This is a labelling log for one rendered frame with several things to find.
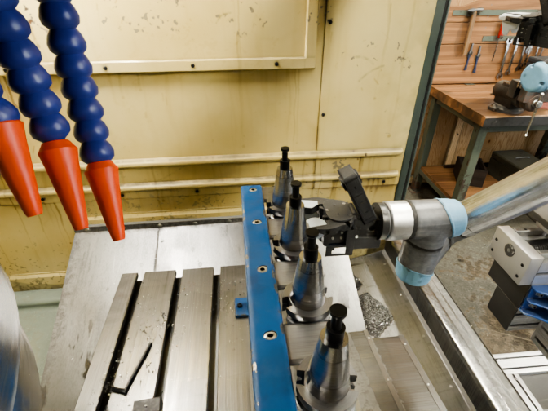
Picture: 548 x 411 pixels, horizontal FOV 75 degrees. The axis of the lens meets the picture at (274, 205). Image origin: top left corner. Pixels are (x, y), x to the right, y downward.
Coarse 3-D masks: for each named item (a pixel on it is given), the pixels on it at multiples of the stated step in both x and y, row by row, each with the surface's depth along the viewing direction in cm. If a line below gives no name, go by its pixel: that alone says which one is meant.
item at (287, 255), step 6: (276, 240) 54; (276, 246) 53; (276, 252) 53; (282, 252) 52; (288, 252) 52; (294, 252) 52; (300, 252) 52; (276, 258) 54; (282, 258) 52; (288, 258) 52; (294, 258) 52
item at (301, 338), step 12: (288, 324) 43; (300, 324) 42; (312, 324) 42; (324, 324) 42; (288, 336) 41; (300, 336) 41; (312, 336) 41; (288, 348) 40; (300, 348) 40; (312, 348) 40; (300, 360) 38
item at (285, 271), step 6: (276, 264) 51; (282, 264) 51; (288, 264) 51; (294, 264) 51; (276, 270) 50; (282, 270) 50; (288, 270) 50; (294, 270) 50; (276, 276) 49; (282, 276) 49; (288, 276) 49; (324, 276) 49; (276, 282) 48; (282, 282) 48; (288, 282) 48; (282, 288) 48
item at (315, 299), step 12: (300, 264) 41; (312, 264) 40; (300, 276) 41; (312, 276) 41; (300, 288) 42; (312, 288) 42; (324, 288) 43; (300, 300) 43; (312, 300) 42; (324, 300) 44
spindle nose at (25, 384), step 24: (0, 264) 6; (0, 288) 5; (0, 312) 5; (0, 336) 5; (24, 336) 7; (0, 360) 5; (24, 360) 6; (0, 384) 4; (24, 384) 6; (0, 408) 4; (24, 408) 5
